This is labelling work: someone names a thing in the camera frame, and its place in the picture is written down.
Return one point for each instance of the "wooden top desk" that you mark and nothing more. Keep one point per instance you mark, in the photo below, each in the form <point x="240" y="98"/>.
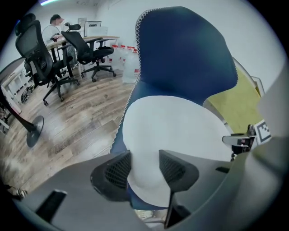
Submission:
<point x="90" y="38"/>

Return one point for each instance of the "black mesh office chair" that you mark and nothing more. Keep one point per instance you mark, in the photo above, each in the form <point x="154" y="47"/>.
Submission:
<point x="36" y="56"/>
<point x="85" y="52"/>

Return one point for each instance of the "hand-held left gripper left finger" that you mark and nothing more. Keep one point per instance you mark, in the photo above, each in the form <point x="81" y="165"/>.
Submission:
<point x="85" y="191"/>

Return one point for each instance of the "person's shoe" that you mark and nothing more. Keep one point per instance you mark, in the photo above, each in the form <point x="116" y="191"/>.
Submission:
<point x="18" y="192"/>

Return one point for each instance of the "black pole round base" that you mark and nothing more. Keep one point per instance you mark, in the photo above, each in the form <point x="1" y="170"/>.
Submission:
<point x="34" y="133"/>

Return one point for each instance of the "row of clear water bottles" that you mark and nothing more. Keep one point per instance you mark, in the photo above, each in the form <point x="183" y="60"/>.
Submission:
<point x="126" y="63"/>

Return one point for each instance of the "person's white shirt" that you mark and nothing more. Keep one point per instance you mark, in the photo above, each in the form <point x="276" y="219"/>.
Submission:
<point x="275" y="101"/>

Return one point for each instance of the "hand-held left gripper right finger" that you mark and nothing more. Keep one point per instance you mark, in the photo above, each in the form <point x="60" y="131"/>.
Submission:
<point x="198" y="180"/>

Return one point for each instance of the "white shelf rack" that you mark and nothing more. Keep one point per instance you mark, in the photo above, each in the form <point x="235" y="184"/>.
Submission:
<point x="13" y="83"/>

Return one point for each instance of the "yellow-green cloth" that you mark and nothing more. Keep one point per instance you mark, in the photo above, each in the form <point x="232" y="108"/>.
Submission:
<point x="237" y="101"/>

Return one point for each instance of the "blue cloth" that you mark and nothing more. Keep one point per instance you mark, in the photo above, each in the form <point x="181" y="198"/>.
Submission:
<point x="180" y="52"/>

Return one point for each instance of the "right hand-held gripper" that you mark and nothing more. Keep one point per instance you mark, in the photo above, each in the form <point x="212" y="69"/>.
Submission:
<point x="263" y="133"/>

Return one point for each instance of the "white round plate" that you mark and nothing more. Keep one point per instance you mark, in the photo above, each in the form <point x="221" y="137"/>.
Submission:
<point x="171" y="126"/>

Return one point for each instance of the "black standing fan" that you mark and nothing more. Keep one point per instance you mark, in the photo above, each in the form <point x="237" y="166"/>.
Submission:
<point x="48" y="33"/>

